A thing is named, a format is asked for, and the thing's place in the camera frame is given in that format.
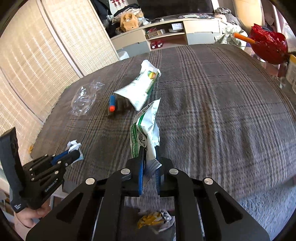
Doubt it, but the white green medicine pouch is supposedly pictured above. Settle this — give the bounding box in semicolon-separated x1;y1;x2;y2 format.
130;99;161;178

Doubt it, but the white blue torn packaging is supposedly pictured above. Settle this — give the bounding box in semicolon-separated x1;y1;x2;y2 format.
51;140;84;167

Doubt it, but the person's left hand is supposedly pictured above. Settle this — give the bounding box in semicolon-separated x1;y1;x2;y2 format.
14;199;51;228

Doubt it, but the yellow silver snack wrapper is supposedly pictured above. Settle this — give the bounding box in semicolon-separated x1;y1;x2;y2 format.
137;209;175;233

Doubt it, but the blue orange foam dart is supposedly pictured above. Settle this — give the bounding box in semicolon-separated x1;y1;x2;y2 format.
108;95;116;113

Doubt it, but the grey plaid tablecloth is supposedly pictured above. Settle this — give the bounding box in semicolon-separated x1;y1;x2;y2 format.
30;44;296;202

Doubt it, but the crumpled white carton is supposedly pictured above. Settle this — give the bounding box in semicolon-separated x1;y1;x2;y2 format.
114;60;161;111

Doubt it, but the clear plastic bag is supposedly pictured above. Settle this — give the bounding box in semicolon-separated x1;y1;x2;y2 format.
69;80;104;116

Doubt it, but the white tv cabinet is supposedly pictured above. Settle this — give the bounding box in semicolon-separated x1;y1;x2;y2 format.
111;18;222;57

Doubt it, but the brown bag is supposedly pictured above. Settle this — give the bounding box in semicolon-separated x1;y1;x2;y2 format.
120;11;144;32

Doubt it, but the white bottle yellow cap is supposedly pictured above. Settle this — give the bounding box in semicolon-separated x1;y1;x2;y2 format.
285;54;296;85

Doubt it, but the orange pen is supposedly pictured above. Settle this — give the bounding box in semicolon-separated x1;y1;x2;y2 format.
233;33;256;45

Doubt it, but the red bowl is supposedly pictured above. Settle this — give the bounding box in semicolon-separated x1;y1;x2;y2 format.
249;24;289;65

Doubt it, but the black television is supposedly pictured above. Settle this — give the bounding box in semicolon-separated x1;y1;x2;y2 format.
137;0;214;19

